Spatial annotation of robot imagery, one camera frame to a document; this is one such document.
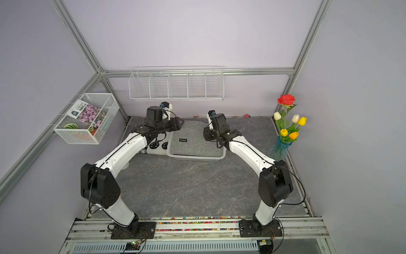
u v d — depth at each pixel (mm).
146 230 744
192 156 907
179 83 984
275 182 453
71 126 708
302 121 773
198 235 734
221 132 646
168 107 766
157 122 652
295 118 791
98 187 449
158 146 990
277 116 826
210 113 759
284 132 734
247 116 1237
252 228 737
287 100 779
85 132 726
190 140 936
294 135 713
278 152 907
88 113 748
